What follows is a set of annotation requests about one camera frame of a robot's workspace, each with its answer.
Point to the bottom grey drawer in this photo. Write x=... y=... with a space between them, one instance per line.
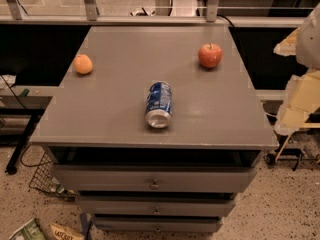
x=157 y=224

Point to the middle grey drawer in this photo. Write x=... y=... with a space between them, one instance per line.
x=155 y=206

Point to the green snack bag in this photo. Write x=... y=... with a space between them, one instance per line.
x=28 y=231

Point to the yellow wheeled stand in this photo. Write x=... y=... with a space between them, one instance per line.
x=292 y=150

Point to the tan chip bag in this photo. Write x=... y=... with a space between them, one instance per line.
x=61 y=232

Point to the grey drawer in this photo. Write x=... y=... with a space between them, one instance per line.
x=155 y=206
x=103 y=178
x=157 y=224

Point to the red apple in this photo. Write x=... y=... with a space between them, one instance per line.
x=209 y=55

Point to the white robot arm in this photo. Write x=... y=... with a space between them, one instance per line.
x=308 y=41

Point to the grey drawer cabinet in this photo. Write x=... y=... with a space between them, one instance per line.
x=162 y=135

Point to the black wire basket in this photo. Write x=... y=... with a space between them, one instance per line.
x=44 y=181

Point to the blue pepsi can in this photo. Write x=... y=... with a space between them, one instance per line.
x=158 y=112

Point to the top grey drawer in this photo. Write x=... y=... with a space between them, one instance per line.
x=103 y=178

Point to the metal railing frame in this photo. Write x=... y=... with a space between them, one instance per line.
x=114 y=12

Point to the black table leg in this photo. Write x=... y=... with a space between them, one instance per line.
x=11 y=168

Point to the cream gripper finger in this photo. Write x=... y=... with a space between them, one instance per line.
x=287 y=47
x=302 y=98

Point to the orange fruit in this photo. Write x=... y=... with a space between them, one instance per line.
x=82 y=64

